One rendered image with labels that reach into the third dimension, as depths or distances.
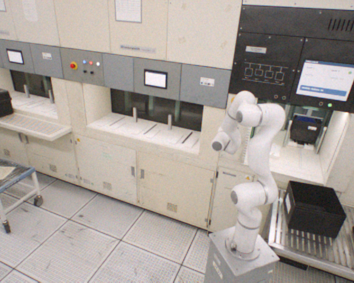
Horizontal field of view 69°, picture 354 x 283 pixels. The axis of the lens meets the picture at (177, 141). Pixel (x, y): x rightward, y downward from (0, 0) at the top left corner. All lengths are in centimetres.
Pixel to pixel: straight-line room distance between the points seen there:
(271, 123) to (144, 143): 136
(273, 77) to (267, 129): 65
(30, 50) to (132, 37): 110
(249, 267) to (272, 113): 79
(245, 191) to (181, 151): 103
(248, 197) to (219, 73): 94
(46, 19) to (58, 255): 200
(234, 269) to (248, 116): 78
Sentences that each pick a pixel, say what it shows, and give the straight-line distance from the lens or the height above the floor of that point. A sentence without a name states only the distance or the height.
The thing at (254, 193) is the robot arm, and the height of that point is 117.
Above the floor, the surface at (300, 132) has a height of 101.
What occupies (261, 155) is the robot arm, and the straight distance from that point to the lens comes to 122.
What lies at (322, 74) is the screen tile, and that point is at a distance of 182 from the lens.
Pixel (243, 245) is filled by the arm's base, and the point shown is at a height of 83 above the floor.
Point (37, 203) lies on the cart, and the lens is 307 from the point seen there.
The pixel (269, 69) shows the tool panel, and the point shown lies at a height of 160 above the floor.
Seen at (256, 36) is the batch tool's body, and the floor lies 178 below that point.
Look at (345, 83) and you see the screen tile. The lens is 184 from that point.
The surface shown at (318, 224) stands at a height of 84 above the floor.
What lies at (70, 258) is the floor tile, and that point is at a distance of 253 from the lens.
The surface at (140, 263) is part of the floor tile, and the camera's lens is 240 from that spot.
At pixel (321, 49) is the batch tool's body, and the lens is 180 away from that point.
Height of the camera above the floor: 191
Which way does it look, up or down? 27 degrees down
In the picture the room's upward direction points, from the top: 4 degrees clockwise
